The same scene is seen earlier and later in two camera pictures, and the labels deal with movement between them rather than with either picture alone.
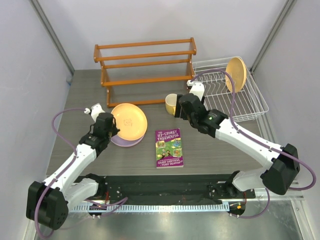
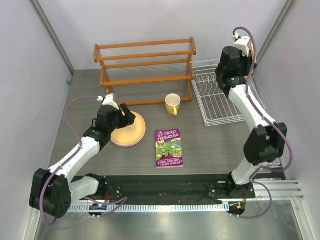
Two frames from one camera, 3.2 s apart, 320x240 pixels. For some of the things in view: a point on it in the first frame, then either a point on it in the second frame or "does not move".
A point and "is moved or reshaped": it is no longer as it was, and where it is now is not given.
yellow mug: [170, 101] does not move
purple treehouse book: [168, 149] does not move
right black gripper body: [192, 121] to [243, 65]
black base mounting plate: [172, 188] does not move
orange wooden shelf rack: [145, 72] does not move
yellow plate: [131, 120] is moved or reshaped
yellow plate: [237, 68] is moved or reshaped
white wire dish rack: [248, 102] does not move
